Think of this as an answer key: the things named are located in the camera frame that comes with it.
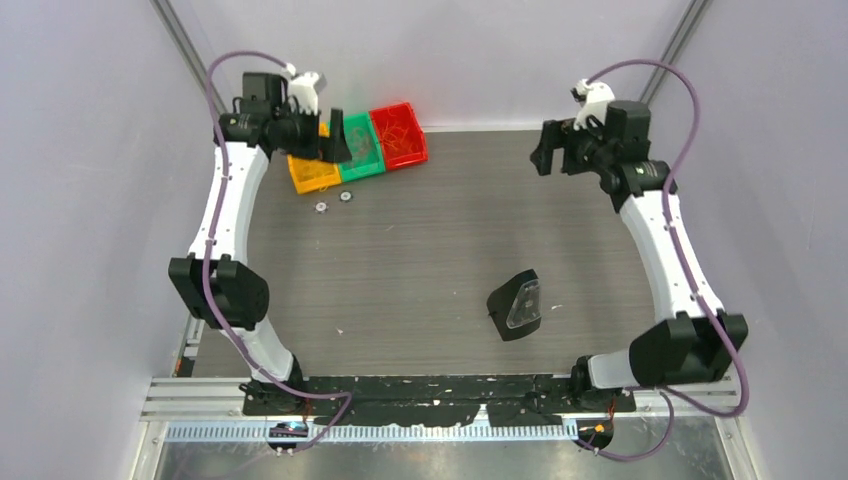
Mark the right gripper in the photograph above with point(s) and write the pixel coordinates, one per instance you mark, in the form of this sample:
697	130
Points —
558	134

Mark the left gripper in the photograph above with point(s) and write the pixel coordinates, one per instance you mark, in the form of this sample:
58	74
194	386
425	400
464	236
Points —
333	149

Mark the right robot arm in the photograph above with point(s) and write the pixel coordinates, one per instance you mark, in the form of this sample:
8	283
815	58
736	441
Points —
693	336

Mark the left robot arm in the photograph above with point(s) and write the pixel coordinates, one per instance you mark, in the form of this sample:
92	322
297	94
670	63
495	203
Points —
275	112

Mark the green plastic bin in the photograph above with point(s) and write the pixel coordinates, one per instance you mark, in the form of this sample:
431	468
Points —
367	157

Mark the yellow plastic bin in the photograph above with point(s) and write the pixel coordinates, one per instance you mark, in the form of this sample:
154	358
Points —
312	175

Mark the red plastic bin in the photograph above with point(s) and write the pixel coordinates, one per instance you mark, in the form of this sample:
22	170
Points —
400	136

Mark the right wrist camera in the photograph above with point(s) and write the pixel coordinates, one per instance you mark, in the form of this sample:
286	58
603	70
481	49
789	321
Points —
593	98

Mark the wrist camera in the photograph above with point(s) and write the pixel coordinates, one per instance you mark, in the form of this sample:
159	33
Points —
593	98
303	89

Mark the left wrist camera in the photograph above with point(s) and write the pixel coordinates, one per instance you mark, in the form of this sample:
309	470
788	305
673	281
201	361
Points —
303	89

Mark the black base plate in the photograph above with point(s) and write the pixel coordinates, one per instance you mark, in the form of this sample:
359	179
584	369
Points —
434	401

